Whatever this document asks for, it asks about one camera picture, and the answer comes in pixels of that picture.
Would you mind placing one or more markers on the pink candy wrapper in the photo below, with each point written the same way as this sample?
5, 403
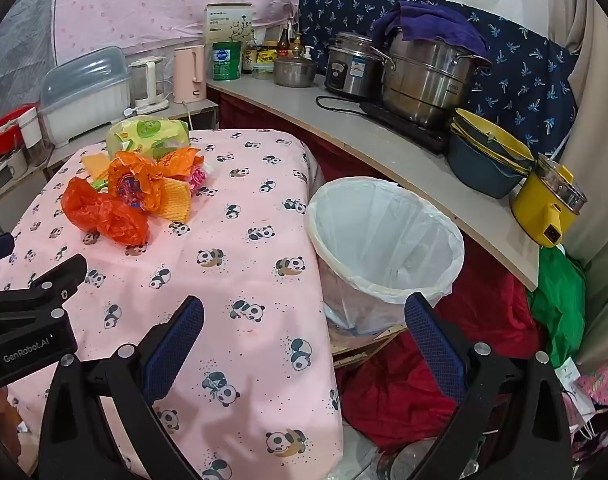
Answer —
198, 179

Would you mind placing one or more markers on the grey mesh net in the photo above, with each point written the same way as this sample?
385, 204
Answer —
19, 45

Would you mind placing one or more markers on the pink panda print tablecloth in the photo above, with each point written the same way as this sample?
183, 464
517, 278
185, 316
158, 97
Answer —
209, 220

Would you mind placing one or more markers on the navy floral cloth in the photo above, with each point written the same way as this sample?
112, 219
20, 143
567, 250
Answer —
514, 60

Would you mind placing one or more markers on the wooden crate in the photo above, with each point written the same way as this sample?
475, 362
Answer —
354, 342

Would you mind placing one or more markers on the orange foam net sheet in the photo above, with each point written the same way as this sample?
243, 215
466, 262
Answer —
176, 200
94, 165

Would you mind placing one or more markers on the pink strawberry print cloth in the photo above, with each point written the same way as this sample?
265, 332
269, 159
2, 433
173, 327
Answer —
604, 380

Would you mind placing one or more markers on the large steel stockpot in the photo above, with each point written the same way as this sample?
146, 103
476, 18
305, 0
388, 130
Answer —
429, 85

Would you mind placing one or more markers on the yellow electric pot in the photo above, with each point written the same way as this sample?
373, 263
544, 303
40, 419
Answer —
531, 205

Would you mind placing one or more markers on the beige carton box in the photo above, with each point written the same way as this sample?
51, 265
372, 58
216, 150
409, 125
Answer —
229, 22

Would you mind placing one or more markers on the small steel lidded pot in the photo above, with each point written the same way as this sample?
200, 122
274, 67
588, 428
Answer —
294, 72

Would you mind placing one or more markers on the stacked blue yellow basins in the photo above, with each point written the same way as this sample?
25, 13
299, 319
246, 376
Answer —
479, 170

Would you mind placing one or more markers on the dark sauce bottle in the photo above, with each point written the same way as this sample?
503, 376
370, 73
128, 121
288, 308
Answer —
249, 60

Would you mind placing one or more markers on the steel rice cooker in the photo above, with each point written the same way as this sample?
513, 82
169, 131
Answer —
351, 70

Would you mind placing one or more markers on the amber bottle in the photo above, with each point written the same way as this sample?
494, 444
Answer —
297, 46

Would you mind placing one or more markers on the pink electric kettle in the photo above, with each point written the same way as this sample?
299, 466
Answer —
189, 75

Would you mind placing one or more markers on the red cloth pile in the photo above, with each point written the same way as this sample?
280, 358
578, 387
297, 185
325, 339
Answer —
484, 310

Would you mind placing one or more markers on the white canister red lid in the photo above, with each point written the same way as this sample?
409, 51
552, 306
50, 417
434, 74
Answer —
31, 132

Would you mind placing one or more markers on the yellow plastic basin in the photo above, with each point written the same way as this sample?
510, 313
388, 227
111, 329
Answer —
504, 142

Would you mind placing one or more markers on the black induction cooker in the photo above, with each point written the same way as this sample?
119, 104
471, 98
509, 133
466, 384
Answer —
424, 135

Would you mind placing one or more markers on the purple towel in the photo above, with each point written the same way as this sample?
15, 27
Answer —
429, 25

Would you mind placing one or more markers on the clear plastic wrap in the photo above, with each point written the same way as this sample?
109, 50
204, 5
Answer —
414, 460

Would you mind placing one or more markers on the white glass kettle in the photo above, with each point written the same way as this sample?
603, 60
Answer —
149, 82

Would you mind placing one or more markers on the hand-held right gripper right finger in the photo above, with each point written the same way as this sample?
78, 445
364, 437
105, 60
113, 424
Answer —
434, 345

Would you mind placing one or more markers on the white lined waste bin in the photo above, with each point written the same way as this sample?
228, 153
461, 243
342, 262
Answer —
384, 225

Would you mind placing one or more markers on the green tin can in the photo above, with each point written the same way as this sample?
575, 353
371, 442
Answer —
227, 62

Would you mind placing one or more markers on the orange bag with coloured contents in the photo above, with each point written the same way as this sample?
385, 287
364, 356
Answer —
134, 180

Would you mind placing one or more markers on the pink dotted hanging sheet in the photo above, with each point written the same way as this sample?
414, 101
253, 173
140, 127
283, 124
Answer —
159, 0

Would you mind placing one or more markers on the red-orange plastic bag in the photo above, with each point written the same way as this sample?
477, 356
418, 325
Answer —
114, 220

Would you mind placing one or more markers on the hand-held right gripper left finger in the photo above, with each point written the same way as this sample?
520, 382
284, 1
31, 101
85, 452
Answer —
176, 345

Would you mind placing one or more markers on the green cloth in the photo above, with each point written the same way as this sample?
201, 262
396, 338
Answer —
559, 300

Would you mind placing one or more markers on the yellow label jar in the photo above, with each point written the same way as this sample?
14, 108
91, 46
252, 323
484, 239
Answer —
265, 57

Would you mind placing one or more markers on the white dish box grey lid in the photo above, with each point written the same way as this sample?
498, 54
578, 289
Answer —
84, 105

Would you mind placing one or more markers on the orange lettered plastic bag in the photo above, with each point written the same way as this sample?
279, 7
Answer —
181, 162

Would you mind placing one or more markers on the beige curtain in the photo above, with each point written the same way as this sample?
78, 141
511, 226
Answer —
599, 110

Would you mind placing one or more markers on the green-yellow snack bag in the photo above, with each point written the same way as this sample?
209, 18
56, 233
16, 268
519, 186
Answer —
149, 132

